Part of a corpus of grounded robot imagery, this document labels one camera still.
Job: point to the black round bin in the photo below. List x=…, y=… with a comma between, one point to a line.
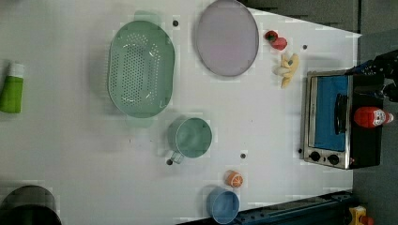
x=29, y=205

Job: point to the green perforated colander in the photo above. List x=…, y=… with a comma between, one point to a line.
x=141, y=67

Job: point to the red strawberry toy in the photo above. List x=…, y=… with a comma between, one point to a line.
x=279, y=43

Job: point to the dark red berry toy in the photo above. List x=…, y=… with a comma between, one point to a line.
x=271, y=36

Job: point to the peeled banana toy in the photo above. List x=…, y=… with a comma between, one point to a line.
x=287, y=68

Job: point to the green white tube bottle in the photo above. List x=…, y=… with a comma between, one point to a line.
x=12, y=92

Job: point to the green mug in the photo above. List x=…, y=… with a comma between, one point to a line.
x=188, y=138

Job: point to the lilac round plate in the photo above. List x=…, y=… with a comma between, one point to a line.
x=227, y=38

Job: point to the silver black toaster oven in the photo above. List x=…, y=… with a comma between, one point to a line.
x=331, y=136

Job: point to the blue metal frame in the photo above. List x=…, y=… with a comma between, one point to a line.
x=328, y=209

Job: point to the orange half toy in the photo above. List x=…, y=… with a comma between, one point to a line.
x=234, y=179

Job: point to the red plush ketchup bottle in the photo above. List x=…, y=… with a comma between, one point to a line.
x=372, y=117

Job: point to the yellow red toy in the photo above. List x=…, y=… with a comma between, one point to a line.
x=359, y=216

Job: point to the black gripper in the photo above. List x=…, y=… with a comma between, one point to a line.
x=384, y=66

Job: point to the blue cup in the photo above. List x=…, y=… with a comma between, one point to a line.
x=222, y=205

